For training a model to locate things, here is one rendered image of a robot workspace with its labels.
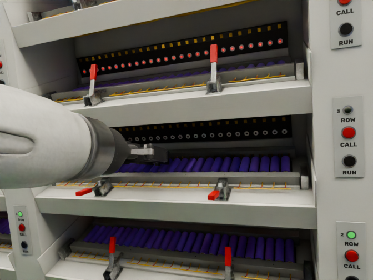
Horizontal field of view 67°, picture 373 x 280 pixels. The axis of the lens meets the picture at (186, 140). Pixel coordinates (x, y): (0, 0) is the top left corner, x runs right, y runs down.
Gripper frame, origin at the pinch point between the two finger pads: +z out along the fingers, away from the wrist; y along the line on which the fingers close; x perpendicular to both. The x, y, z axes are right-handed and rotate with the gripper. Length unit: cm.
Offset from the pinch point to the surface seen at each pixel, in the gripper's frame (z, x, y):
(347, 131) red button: -7.5, -2.6, -35.7
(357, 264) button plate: -2.3, 17.6, -36.7
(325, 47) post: -9.8, -15.2, -33.3
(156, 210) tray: -2.9, 10.7, -2.2
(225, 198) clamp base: -3.6, 7.9, -16.3
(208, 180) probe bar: 0.1, 4.8, -12.1
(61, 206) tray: -2.6, 10.8, 21.9
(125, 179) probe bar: 0.2, 4.7, 6.9
